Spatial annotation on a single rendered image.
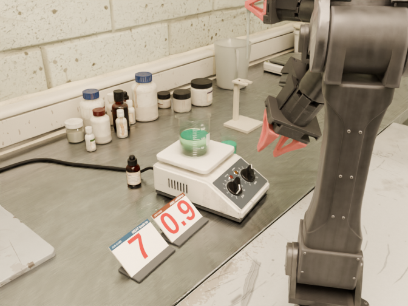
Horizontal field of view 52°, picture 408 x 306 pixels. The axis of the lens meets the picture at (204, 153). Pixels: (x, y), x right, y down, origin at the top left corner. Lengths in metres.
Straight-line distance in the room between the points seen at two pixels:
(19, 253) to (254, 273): 0.38
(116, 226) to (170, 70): 0.72
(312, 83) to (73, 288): 0.48
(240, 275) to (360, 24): 0.43
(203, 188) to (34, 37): 0.60
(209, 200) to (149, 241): 0.15
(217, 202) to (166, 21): 0.78
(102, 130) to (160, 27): 0.46
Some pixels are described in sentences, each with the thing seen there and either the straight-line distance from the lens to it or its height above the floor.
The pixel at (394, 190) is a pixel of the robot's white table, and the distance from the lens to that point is 0.96.
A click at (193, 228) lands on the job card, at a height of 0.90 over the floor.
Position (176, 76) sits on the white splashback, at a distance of 1.41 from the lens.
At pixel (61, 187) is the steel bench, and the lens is 0.93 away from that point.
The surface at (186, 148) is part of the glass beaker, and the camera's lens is 0.80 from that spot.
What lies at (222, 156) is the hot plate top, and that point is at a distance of 0.82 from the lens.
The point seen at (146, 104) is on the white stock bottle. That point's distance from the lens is 1.18.
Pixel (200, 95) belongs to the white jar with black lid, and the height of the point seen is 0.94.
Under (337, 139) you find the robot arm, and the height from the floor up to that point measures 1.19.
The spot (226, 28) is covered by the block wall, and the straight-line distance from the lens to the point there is 1.65.
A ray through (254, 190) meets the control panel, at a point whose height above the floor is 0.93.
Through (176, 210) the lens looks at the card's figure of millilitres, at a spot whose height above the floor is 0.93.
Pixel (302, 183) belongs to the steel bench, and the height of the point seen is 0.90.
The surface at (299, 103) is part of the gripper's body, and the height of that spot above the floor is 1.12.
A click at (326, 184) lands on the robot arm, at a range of 0.46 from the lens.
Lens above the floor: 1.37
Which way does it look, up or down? 28 degrees down
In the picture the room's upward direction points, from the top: straight up
